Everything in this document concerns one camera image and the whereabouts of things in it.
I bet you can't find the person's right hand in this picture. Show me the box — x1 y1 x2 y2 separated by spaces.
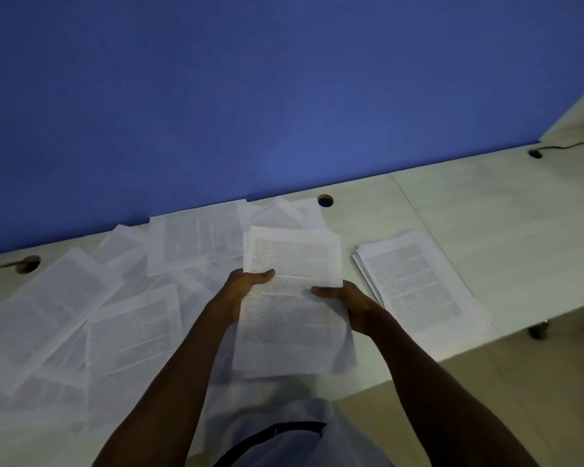
311 280 385 336

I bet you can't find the person's left hand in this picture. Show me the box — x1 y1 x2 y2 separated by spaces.
209 269 276 326

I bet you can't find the neat stack of printed sheets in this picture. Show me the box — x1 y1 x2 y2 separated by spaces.
351 232 497 361

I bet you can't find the printed paper bundle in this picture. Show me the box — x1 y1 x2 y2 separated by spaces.
232 226 357 380

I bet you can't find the spread of printed papers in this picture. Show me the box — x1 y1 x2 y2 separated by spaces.
0 198 332 433

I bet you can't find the person's right forearm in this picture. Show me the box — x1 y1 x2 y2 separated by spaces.
365 313 541 467

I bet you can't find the person's left forearm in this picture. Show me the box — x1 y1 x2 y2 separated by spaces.
92 305 239 467

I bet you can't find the white shirt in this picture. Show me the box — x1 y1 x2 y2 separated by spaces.
189 379 395 467

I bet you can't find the black strap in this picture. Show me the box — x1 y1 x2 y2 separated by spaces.
226 422 327 467

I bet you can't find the black cable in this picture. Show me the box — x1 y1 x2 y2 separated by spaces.
540 119 584 152

